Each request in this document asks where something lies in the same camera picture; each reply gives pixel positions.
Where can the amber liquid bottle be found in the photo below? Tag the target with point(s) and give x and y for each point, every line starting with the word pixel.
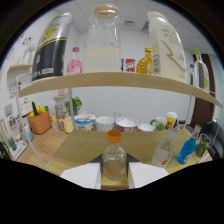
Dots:
pixel 144 65

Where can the wooden wall shelf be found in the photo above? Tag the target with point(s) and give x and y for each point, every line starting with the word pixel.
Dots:
pixel 20 67

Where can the large glass jar cork lid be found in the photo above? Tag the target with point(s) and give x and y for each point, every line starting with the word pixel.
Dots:
pixel 102 50

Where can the white bowl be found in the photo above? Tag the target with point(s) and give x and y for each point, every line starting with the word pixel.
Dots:
pixel 105 124

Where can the red patterned bowl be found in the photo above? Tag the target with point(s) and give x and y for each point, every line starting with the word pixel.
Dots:
pixel 126 124

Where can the glass jar of limes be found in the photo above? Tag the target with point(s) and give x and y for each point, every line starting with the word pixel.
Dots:
pixel 202 146

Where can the green white mug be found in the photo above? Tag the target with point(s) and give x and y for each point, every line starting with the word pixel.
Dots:
pixel 159 124

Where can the clear bottle blue cap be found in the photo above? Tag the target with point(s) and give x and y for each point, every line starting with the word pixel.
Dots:
pixel 191 75

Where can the two-tier wooden shelf rack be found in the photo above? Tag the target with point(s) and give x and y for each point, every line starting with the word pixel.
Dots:
pixel 86 143

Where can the green potted plant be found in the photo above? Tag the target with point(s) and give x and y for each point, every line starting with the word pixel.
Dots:
pixel 75 105

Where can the white tray with green cup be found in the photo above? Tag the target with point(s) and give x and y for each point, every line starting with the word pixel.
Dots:
pixel 17 148

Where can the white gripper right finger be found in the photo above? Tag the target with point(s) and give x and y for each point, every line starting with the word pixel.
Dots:
pixel 145 173

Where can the clear bottle red label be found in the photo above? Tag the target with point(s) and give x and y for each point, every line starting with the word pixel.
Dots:
pixel 161 155

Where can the blue liquid bottle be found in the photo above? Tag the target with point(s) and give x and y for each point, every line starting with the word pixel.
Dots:
pixel 186 151

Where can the white cup blue band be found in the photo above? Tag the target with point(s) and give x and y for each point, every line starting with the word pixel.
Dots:
pixel 28 133

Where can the pale yellow cup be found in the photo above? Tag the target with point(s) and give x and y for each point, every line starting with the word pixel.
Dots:
pixel 68 126

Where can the white cup red lid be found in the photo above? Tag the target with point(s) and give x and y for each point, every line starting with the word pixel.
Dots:
pixel 171 119

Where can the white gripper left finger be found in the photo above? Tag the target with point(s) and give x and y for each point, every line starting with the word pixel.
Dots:
pixel 85 175

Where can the blue rimmed bowl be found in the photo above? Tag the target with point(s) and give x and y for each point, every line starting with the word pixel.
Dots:
pixel 85 122

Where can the clear bottle orange cap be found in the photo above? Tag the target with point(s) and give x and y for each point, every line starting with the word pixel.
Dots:
pixel 114 160

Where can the brown door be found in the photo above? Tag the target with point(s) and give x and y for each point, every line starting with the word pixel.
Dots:
pixel 203 110

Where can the black office chair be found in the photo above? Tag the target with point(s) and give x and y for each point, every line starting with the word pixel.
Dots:
pixel 215 140

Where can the small pink bottle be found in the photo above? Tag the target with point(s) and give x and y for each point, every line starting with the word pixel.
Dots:
pixel 74 66

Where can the black silver tall can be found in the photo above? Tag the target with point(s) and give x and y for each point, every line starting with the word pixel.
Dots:
pixel 50 53

